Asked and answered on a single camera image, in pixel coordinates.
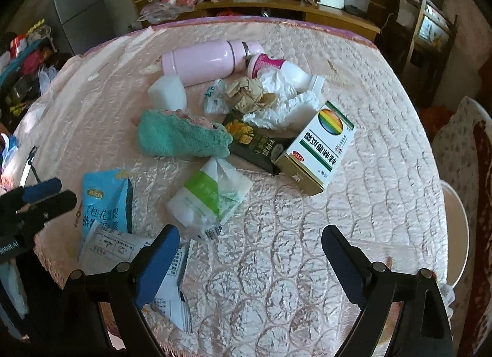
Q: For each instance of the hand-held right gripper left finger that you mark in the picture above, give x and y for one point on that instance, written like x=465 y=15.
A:
x=157 y=261

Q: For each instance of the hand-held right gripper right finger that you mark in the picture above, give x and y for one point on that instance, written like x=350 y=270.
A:
x=343 y=265

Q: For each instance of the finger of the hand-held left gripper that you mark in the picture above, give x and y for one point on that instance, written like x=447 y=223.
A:
x=53 y=204
x=42 y=187

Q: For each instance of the blue snack packet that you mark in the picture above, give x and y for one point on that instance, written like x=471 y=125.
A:
x=103 y=203

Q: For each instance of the white printed paper packet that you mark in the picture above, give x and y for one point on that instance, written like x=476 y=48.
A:
x=109 y=245

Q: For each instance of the white and green plastic bag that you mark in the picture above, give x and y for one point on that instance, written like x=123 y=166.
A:
x=209 y=195

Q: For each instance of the white box with rainbow print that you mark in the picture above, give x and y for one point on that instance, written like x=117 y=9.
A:
x=323 y=145

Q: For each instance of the green towel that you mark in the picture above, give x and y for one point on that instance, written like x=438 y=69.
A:
x=173 y=138

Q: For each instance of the dark green packet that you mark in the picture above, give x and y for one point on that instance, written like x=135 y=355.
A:
x=250 y=140

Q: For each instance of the white foam block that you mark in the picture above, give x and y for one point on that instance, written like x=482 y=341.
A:
x=167 y=92

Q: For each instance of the white tissue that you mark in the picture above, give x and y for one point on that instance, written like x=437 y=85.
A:
x=284 y=105

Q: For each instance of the clear wrapper with green print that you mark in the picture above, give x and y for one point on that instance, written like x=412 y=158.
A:
x=214 y=97

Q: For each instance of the brown paper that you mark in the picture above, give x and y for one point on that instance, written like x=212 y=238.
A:
x=246 y=94

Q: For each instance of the pink quilted bedspread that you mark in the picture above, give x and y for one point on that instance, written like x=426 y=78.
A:
x=307 y=245

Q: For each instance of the blue plastic bag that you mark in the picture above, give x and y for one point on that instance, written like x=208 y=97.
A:
x=8 y=149

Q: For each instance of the white round stool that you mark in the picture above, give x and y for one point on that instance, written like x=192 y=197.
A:
x=457 y=226

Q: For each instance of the small white strip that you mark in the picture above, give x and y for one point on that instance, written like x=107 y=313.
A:
x=92 y=77

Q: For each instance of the pile of clothes and bags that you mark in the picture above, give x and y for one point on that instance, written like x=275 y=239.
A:
x=27 y=61

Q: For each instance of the dark red patterned cloth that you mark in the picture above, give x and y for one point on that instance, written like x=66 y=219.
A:
x=482 y=226

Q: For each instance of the chair with floral cover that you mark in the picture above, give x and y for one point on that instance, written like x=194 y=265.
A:
x=457 y=142

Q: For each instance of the grey wardrobe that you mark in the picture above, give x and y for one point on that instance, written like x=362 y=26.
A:
x=78 y=0

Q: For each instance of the small wooden stick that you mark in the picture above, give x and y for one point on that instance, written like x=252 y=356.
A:
x=331 y=66

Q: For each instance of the white bottle with pink label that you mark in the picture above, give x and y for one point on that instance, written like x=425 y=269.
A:
x=282 y=71

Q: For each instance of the pink thermos bottle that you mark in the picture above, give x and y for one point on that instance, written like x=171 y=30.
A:
x=203 y=61

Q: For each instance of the pile of plastic bags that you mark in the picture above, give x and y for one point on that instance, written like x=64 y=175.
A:
x=167 y=5

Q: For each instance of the wooden frame chair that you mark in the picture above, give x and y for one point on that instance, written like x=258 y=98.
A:
x=428 y=26

